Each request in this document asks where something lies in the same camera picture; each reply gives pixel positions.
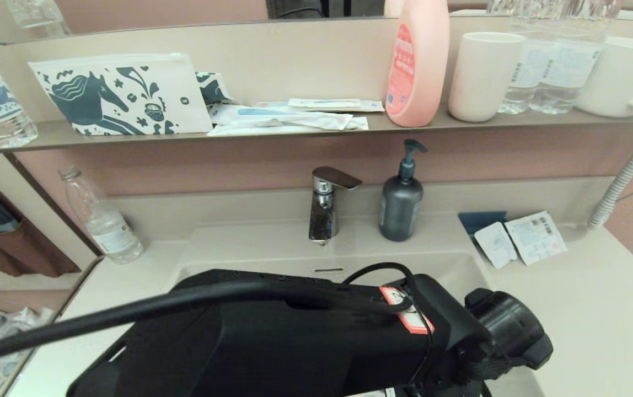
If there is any white horse print pouch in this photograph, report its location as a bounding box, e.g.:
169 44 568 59
28 52 213 136

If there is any pink lotion bottle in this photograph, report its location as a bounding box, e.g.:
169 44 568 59
385 0 451 128

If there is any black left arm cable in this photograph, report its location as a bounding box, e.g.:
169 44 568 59
0 262 423 369

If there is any chrome faucet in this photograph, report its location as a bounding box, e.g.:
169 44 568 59
308 166 363 246

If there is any flat pale amenity packet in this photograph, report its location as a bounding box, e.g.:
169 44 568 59
255 98 386 113

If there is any large white barcode sachet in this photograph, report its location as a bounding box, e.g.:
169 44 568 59
503 211 568 266

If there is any white coiled cord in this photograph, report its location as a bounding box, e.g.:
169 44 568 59
587 134 633 230

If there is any small blue print pouch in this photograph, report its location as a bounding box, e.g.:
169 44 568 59
196 71 235 106

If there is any dark grey soap dispenser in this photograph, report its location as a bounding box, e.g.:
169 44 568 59
378 138 429 243

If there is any white toothbrush packet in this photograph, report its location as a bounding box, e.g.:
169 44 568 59
208 103 356 132

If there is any white handled mug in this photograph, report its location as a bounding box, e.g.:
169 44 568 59
576 36 633 119

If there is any wall mirror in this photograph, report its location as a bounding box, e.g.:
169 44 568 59
0 0 633 46

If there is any dark blue tray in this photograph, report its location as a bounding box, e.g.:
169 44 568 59
457 211 508 243

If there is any slim clear water bottle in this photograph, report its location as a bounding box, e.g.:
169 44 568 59
58 165 144 265

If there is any long white amenity packet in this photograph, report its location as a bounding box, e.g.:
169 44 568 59
207 116 370 137

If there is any beige wall shelf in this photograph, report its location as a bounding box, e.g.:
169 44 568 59
0 106 633 155

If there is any beige ceramic sink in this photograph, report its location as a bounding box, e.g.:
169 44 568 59
129 219 548 397

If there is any clear plastic water bottle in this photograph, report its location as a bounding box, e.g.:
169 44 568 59
529 0 623 115
498 0 560 115

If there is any white tumbler cup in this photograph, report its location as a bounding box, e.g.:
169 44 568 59
448 31 527 123

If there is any brown wall pocket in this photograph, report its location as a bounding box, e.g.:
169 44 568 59
0 186 82 278

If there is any small white sachet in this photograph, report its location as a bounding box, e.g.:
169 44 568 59
473 221 518 269

